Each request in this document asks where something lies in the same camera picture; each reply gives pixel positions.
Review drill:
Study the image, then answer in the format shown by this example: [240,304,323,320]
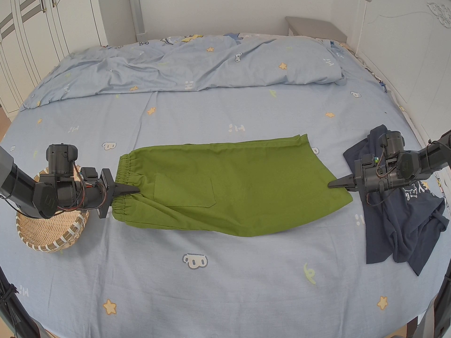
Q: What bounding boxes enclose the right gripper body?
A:
[354,159,402,201]

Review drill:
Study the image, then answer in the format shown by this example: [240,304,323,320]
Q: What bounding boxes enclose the grey upright pole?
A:
[126,0,146,36]

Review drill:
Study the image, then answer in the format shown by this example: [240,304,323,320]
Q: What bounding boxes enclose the bed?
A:
[0,0,451,338]

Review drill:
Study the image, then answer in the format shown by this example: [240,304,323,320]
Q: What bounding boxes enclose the green shorts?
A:
[112,134,354,238]

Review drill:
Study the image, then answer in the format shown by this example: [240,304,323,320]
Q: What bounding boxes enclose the dark blue printed T-shirt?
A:
[343,125,451,277]

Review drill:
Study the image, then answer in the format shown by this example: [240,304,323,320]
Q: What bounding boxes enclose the pale blue quilt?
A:
[19,33,349,112]

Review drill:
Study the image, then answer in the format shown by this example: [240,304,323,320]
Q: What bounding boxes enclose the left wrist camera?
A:
[80,167,99,184]

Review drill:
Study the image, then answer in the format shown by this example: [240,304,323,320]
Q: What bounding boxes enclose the white wardrobe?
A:
[0,0,108,115]

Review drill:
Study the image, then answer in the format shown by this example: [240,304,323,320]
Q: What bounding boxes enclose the grey bedside table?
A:
[285,17,347,43]

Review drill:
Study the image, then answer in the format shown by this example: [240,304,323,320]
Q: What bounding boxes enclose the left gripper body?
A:
[58,169,116,219]

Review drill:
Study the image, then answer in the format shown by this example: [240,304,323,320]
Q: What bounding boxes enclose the round woven basket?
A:
[15,164,91,254]

